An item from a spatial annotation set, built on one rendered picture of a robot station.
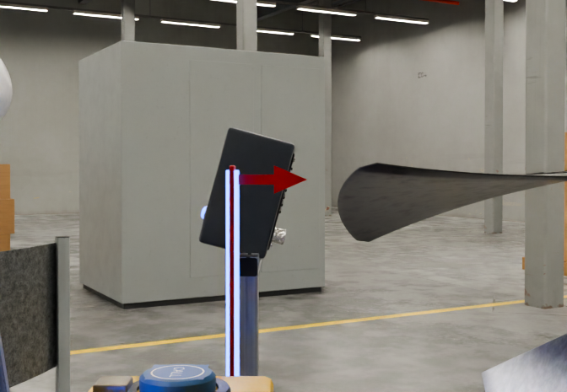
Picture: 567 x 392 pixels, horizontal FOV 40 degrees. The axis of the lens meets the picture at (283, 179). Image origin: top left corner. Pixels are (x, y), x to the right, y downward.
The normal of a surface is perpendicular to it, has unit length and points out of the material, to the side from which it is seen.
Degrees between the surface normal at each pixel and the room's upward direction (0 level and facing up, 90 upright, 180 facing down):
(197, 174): 90
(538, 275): 90
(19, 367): 90
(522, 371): 55
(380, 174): 163
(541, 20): 90
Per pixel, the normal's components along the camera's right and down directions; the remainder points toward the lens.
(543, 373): -0.67, -0.56
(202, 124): 0.48, 0.01
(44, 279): 0.98, 0.00
